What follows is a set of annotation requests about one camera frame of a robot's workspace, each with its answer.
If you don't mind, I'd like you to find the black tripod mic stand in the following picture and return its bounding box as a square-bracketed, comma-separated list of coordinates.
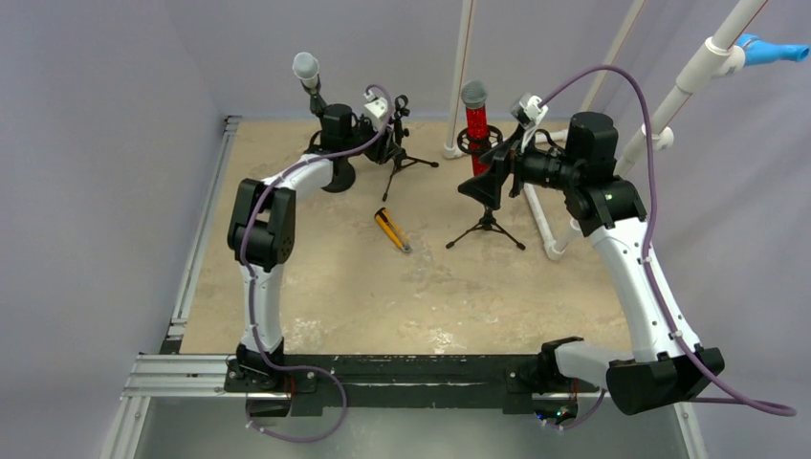
[382, 95, 440, 202]

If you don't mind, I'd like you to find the blue pipe fitting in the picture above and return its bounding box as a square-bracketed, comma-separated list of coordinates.
[735, 33, 810, 67]

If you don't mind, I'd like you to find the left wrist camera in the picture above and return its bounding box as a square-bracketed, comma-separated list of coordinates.
[362, 90, 389, 131]

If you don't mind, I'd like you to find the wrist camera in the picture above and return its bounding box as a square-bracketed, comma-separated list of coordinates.
[362, 90, 389, 131]
[510, 93, 549, 135]

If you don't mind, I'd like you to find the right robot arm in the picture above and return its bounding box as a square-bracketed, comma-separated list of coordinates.
[457, 112, 725, 415]

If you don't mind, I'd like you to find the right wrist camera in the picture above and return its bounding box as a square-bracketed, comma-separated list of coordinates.
[510, 93, 549, 135]

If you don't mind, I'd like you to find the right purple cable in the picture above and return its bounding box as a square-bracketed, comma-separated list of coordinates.
[538, 65, 798, 418]

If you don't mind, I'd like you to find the white PVC pipe frame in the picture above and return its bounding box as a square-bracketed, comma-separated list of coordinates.
[442, 0, 771, 262]

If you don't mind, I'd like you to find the yellow utility knife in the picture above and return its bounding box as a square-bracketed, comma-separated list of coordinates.
[374, 208, 412, 253]

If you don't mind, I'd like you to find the red glitter microphone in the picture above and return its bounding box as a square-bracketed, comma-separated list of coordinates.
[461, 80, 491, 176]

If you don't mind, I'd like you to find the black tripod shockmount stand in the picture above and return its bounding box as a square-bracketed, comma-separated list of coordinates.
[446, 128, 526, 251]

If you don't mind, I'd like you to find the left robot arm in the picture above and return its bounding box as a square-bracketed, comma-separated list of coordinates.
[227, 98, 392, 391]

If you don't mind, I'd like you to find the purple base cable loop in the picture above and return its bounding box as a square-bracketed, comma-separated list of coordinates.
[245, 365, 351, 446]

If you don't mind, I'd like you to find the grey white microphone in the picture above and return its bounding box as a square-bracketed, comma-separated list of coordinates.
[292, 52, 319, 90]

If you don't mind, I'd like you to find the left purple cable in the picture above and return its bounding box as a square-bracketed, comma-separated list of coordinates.
[239, 83, 394, 375]

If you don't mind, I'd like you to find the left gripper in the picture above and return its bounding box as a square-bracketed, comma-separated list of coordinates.
[343, 115, 401, 165]

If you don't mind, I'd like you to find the black round-base mic stand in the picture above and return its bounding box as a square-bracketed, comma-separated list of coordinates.
[307, 80, 356, 193]

